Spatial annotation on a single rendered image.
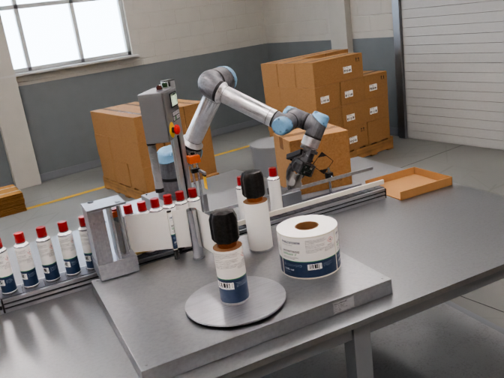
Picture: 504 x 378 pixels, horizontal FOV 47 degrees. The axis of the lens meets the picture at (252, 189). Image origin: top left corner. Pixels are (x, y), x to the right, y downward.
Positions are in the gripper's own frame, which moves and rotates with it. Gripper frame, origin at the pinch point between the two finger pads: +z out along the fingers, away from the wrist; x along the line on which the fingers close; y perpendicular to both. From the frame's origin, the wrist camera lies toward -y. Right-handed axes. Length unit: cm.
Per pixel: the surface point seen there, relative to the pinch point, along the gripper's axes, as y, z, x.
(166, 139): 2, -6, -62
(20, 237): 7, 41, -103
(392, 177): -7, -18, 60
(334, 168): -14.6, -13.0, 30.5
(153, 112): -1, -13, -69
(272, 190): 6.3, 1.7, -11.8
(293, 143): -19.4, -17.5, 6.4
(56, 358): 56, 57, -93
